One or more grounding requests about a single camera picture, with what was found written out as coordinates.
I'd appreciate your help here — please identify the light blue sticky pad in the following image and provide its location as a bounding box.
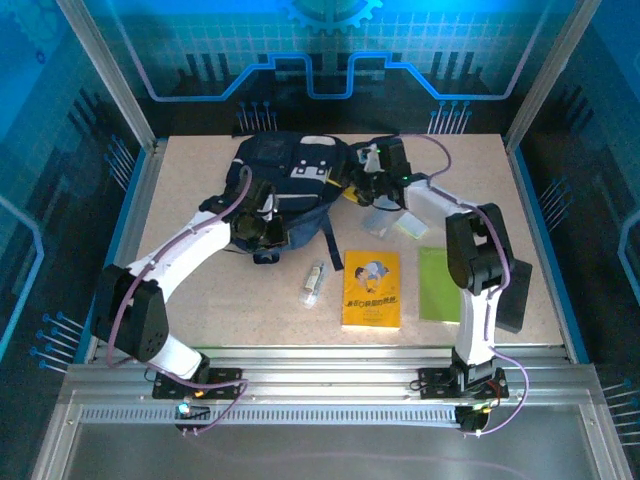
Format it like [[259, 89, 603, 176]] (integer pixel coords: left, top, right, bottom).
[[360, 207, 401, 240]]

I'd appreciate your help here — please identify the white sticky pad green edge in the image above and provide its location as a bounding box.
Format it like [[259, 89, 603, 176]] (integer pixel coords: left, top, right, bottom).
[[394, 211, 430, 240]]

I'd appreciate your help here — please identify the clear packet with glue stick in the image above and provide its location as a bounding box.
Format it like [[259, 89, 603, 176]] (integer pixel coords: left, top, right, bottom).
[[298, 259, 329, 310]]

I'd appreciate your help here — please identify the navy blue backpack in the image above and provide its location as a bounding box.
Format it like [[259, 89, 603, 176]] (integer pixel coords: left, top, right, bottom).
[[199, 130, 361, 272]]

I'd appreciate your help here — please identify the yellow book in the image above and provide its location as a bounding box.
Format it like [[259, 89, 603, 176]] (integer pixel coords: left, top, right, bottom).
[[341, 249, 403, 330]]

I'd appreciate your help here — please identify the green notebook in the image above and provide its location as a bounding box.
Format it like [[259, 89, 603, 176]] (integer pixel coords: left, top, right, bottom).
[[417, 246, 464, 325]]

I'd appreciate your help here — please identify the black pencil case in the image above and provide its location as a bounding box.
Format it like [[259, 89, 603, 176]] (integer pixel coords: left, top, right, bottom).
[[494, 259, 535, 335]]

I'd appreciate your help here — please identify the black connector board with LED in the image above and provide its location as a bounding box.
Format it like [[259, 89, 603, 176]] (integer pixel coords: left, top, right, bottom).
[[173, 402, 212, 434], [455, 403, 497, 436]]

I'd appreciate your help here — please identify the grey metal tray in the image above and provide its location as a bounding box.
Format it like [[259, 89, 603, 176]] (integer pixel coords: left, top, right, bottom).
[[29, 399, 634, 480]]

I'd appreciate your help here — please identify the aluminium side rail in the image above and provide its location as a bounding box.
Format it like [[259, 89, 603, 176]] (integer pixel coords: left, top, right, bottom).
[[84, 139, 169, 364], [503, 139, 576, 364]]

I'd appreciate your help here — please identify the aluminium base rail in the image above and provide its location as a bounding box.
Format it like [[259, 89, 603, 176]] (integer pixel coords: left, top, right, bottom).
[[59, 344, 601, 409]]

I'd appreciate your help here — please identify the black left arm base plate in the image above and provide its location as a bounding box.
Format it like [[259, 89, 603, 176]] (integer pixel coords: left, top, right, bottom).
[[152, 367, 244, 400]]

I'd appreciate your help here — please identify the slotted grey cable duct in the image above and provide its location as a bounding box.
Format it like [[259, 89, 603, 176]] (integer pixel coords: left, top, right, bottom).
[[79, 405, 461, 427]]

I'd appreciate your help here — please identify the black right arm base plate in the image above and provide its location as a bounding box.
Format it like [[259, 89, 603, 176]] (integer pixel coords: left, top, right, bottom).
[[418, 367, 510, 400]]

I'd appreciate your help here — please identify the aluminium frame post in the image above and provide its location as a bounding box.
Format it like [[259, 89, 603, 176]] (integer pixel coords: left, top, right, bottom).
[[54, 0, 160, 154], [503, 0, 604, 154]]

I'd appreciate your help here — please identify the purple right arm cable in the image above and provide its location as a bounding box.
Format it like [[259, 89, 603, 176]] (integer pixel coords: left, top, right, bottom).
[[397, 132, 530, 439]]

